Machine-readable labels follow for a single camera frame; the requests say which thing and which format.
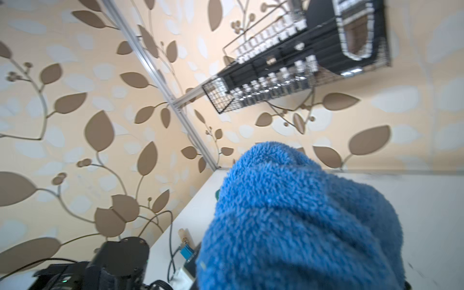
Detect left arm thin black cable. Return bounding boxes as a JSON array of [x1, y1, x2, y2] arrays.
[[137, 210, 175, 283]]

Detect sickle wooden handle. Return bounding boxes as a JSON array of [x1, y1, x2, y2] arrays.
[[178, 228, 190, 247]]

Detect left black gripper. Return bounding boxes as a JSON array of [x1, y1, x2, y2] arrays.
[[29, 237, 172, 290]]

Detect back wall wire basket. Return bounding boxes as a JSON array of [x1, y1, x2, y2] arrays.
[[201, 0, 392, 115]]

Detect black socket bit holder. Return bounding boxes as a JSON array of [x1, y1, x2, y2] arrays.
[[217, 0, 385, 108]]

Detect blue microfiber rag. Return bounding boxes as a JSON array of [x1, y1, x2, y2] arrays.
[[196, 142, 411, 290]]

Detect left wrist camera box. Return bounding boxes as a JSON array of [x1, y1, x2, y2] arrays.
[[170, 244, 201, 290]]

